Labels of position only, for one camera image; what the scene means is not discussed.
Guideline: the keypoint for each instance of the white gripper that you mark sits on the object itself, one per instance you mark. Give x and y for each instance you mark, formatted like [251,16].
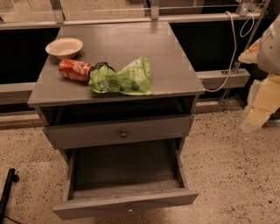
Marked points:
[270,52]

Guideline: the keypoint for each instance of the green rice chip bag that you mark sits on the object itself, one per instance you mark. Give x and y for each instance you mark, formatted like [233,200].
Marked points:
[134,79]

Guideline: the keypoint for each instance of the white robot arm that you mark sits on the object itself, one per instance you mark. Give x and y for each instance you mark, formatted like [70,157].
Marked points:
[269,49]

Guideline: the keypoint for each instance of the round drawer knob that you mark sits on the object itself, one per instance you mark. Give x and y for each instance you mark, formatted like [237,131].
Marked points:
[123,134]

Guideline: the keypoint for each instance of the grey wooden drawer cabinet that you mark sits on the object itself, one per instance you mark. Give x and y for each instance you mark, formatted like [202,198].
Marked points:
[175,86]

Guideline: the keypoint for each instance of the open grey drawer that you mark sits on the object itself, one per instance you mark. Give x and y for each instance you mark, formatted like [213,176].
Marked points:
[124,178]

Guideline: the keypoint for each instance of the closed grey top drawer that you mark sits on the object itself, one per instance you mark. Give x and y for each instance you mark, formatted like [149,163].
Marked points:
[104,133]

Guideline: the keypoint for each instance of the red soda can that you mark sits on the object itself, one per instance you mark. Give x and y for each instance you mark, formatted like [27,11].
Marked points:
[75,70]

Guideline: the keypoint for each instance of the white bowl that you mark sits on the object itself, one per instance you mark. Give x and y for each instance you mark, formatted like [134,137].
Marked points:
[64,48]

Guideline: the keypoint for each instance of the black bar on floor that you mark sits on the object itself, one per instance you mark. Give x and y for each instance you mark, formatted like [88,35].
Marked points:
[12,177]

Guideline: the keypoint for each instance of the metal railing frame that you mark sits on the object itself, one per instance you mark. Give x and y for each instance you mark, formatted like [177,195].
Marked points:
[29,14]

